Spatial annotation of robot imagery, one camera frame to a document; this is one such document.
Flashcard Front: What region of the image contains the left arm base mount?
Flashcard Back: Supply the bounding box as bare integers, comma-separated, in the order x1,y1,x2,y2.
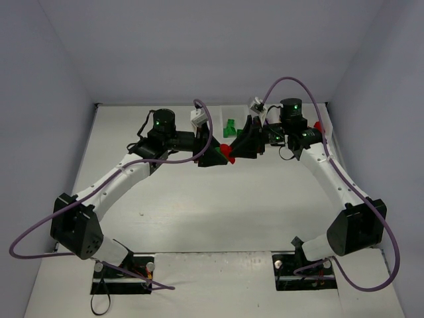
90,254,154,295

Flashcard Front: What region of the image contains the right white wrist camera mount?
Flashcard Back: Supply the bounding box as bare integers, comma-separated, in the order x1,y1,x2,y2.
248,97,268,124

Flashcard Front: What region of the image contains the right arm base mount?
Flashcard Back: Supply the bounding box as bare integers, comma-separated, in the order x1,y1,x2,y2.
272,237,337,292

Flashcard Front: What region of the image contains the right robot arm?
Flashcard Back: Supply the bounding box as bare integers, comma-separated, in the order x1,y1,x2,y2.
227,97,387,262

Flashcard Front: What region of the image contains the red lego brick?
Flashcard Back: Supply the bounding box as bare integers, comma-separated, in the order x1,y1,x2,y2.
313,121,323,133

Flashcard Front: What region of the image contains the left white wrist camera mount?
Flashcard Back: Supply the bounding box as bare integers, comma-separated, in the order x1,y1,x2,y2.
190,108,208,128

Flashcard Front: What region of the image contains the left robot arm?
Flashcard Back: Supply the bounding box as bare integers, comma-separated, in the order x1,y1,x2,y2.
50,105,226,266

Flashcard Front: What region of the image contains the red green lego stack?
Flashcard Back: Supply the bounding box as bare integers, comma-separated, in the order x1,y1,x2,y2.
215,144,236,164

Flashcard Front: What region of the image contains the clear divided sorting tray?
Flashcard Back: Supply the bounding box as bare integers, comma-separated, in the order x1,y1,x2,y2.
219,104,334,148

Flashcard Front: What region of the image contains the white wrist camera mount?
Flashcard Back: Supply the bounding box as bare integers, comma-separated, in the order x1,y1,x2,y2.
190,108,208,128
248,97,268,124

